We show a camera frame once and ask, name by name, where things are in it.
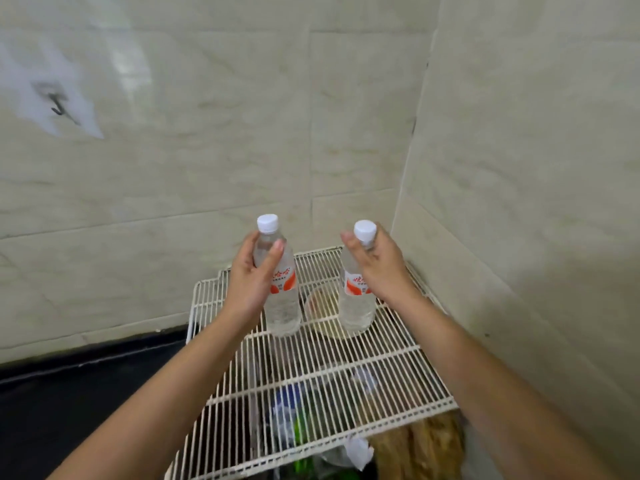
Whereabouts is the person's right hand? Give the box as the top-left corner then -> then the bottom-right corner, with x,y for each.
340,225 -> 420,308

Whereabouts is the person's left hand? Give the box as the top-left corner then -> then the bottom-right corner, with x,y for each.
219,231 -> 287,334

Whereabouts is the clear water bottle orange label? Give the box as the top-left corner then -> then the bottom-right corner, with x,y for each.
252,214 -> 303,338
337,220 -> 379,337

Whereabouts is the person's left forearm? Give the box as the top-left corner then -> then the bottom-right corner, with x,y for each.
47,312 -> 263,480

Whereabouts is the person's right forearm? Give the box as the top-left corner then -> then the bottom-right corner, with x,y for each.
392,290 -> 618,480

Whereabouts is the round clear plastic bowl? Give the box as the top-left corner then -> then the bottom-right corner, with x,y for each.
304,284 -> 352,341

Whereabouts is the blue plastic item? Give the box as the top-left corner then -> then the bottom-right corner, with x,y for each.
271,384 -> 307,448

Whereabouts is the green plastic bottle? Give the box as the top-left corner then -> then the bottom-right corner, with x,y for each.
292,402 -> 323,476

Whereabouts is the white plastic bag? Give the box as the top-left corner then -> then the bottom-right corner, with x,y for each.
344,435 -> 375,471

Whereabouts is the white wire rack shelf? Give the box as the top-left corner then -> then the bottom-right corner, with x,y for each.
165,246 -> 459,480

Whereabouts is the metal wall hook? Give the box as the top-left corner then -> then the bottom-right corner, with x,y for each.
34,82 -> 82,127

